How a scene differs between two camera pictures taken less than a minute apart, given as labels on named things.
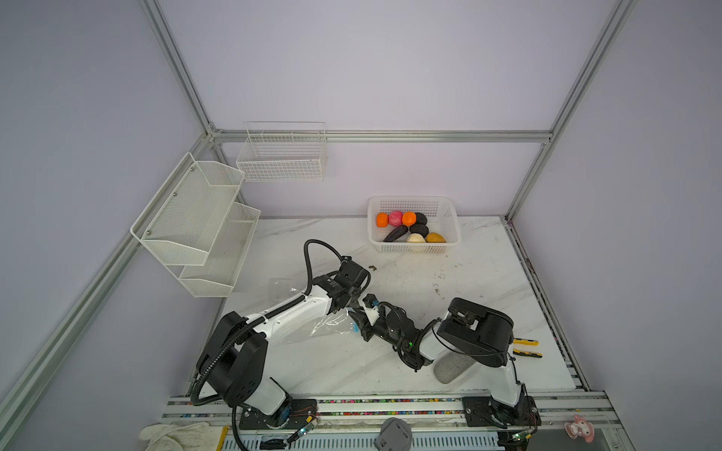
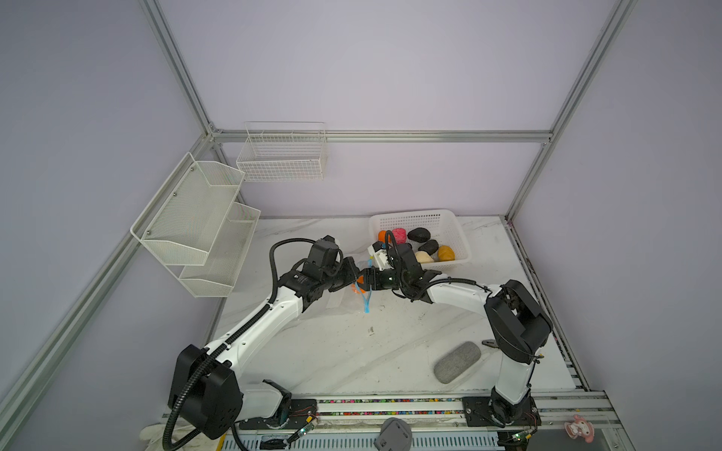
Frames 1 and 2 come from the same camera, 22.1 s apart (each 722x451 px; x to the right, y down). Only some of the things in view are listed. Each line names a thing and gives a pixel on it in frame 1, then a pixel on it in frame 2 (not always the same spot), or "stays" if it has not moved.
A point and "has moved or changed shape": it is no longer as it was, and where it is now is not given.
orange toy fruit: x=409 y=218 has moved or changed shape
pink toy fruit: x=395 y=218 to x=400 y=235
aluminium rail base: x=424 y=415 stays
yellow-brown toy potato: x=435 y=238 to x=446 y=254
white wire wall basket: x=278 y=151 stays
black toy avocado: x=421 y=229 to x=431 y=246
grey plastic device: x=395 y=435 stays
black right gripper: x=365 y=327 to x=368 y=274
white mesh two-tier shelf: x=198 y=228 stays
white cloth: x=184 y=436 stays
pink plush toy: x=580 y=427 stays
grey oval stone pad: x=450 y=365 stays
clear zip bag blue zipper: x=340 y=326 has moved or changed shape
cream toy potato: x=415 y=238 to x=423 y=256
